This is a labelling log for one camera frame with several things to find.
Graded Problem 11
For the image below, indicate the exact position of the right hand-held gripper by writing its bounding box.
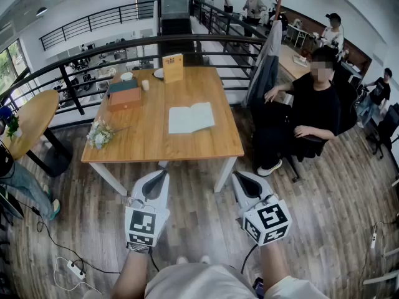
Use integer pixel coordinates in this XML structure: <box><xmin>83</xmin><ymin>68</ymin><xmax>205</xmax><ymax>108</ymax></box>
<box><xmin>231</xmin><ymin>170</ymin><xmax>293</xmax><ymax>247</ymax></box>

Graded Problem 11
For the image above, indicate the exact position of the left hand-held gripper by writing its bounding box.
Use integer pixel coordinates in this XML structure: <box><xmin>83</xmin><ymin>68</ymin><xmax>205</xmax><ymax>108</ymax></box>
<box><xmin>124</xmin><ymin>169</ymin><xmax>171</xmax><ymax>248</ymax></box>

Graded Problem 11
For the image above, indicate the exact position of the white notebook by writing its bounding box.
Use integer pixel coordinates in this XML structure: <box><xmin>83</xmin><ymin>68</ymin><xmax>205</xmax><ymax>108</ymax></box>
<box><xmin>168</xmin><ymin>102</ymin><xmax>216</xmax><ymax>135</ymax></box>

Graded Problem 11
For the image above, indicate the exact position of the person's right forearm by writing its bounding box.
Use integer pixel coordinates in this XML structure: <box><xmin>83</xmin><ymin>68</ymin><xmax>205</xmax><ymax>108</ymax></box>
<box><xmin>258</xmin><ymin>243</ymin><xmax>293</xmax><ymax>292</ymax></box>

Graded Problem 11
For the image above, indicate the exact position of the person's left forearm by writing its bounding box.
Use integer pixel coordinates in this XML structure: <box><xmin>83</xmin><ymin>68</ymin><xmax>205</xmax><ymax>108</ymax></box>
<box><xmin>110</xmin><ymin>250</ymin><xmax>151</xmax><ymax>299</ymax></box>

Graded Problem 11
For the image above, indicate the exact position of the white table leg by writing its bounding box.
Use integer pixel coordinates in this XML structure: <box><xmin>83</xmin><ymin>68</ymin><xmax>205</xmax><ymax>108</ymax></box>
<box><xmin>213</xmin><ymin>156</ymin><xmax>238</xmax><ymax>194</ymax></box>
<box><xmin>89</xmin><ymin>162</ymin><xmax>128</xmax><ymax>197</ymax></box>

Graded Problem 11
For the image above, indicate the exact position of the patterned wristband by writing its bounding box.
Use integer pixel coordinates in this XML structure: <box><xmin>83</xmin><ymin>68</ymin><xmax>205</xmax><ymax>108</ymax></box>
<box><xmin>126</xmin><ymin>241</ymin><xmax>152</xmax><ymax>255</ymax></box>

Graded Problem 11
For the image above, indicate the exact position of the white flower bouquet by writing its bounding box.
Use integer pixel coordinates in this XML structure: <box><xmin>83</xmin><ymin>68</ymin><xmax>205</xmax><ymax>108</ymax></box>
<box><xmin>86</xmin><ymin>115</ymin><xmax>132</xmax><ymax>151</ymax></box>

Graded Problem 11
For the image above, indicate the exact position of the orange leather box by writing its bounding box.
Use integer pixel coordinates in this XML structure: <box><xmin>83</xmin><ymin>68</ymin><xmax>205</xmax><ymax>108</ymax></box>
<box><xmin>107</xmin><ymin>87</ymin><xmax>144</xmax><ymax>112</ymax></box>

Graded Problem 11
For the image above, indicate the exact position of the dark phone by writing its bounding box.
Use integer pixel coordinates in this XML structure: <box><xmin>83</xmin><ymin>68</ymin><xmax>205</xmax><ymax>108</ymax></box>
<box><xmin>251</xmin><ymin>277</ymin><xmax>265</xmax><ymax>298</ymax></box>

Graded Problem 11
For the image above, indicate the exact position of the person's beige shirt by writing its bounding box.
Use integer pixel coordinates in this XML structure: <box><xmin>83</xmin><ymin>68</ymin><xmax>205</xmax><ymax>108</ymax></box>
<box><xmin>145</xmin><ymin>262</ymin><xmax>331</xmax><ymax>299</ymax></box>

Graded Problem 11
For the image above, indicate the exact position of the teal book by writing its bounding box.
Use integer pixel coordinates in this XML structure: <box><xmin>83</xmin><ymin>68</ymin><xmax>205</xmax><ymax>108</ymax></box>
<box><xmin>107</xmin><ymin>78</ymin><xmax>139</xmax><ymax>95</ymax></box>

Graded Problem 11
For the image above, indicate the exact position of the grey hanging coat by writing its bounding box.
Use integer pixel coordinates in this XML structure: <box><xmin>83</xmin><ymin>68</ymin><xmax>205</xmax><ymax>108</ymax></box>
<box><xmin>244</xmin><ymin>19</ymin><xmax>283</xmax><ymax>108</ymax></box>

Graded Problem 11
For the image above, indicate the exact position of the small wooden side desk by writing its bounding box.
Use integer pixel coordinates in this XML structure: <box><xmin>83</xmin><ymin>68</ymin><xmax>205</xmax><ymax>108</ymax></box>
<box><xmin>279</xmin><ymin>45</ymin><xmax>312</xmax><ymax>105</ymax></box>

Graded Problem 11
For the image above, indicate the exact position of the round wooden table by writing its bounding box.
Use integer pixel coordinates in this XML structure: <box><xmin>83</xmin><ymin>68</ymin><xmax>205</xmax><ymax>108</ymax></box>
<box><xmin>0</xmin><ymin>88</ymin><xmax>74</xmax><ymax>178</ymax></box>

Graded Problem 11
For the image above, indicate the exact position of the small potted plant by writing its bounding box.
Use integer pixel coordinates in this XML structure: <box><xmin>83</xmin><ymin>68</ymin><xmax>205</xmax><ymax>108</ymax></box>
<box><xmin>5</xmin><ymin>115</ymin><xmax>22</xmax><ymax>141</ymax></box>

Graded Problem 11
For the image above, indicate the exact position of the black curved metal railing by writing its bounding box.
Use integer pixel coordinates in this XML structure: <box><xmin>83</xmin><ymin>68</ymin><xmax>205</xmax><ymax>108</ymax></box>
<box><xmin>0</xmin><ymin>33</ymin><xmax>272</xmax><ymax>116</ymax></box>

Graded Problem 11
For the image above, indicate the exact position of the dark staircase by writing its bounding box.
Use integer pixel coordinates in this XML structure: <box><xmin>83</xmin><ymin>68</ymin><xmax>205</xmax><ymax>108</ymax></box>
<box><xmin>160</xmin><ymin>16</ymin><xmax>196</xmax><ymax>65</ymax></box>

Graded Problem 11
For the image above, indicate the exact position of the black straight balcony railing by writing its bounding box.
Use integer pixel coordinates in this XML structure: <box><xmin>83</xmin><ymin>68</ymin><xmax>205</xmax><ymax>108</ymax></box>
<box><xmin>39</xmin><ymin>0</ymin><xmax>156</xmax><ymax>52</ymax></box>

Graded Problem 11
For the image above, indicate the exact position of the large window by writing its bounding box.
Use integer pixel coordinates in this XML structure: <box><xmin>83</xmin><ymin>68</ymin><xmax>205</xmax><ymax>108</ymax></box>
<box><xmin>0</xmin><ymin>39</ymin><xmax>32</xmax><ymax>112</ymax></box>

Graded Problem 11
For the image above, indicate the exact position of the wooden coat rack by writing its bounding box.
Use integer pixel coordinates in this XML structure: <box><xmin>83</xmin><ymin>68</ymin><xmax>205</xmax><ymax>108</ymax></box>
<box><xmin>271</xmin><ymin>0</ymin><xmax>285</xmax><ymax>23</ymax></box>

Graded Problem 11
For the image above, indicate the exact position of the black floor cable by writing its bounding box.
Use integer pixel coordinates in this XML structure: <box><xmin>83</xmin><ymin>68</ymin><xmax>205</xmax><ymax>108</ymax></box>
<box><xmin>31</xmin><ymin>206</ymin><xmax>121</xmax><ymax>275</ymax></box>

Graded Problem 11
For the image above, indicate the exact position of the white floor cable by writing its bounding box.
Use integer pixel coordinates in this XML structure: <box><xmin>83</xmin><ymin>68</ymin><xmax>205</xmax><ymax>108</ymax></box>
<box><xmin>53</xmin><ymin>256</ymin><xmax>103</xmax><ymax>295</ymax></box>

